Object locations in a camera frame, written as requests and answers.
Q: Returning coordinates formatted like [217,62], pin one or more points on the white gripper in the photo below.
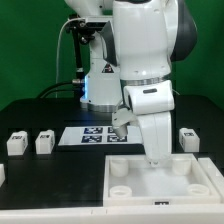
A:
[156,134]

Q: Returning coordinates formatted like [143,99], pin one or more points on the white square tabletop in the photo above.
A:
[130,180]

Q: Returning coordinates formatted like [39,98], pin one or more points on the white part at left edge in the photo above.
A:
[2,174]

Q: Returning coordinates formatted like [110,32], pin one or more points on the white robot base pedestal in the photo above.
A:
[102,84]

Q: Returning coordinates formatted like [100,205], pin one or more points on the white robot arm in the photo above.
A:
[133,44]

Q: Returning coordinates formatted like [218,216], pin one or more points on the white sheet with tags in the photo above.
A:
[93,135]

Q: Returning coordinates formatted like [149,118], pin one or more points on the white L-shaped obstacle fence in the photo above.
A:
[158,214]

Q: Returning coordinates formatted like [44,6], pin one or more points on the black camera on stand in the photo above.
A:
[86,31]

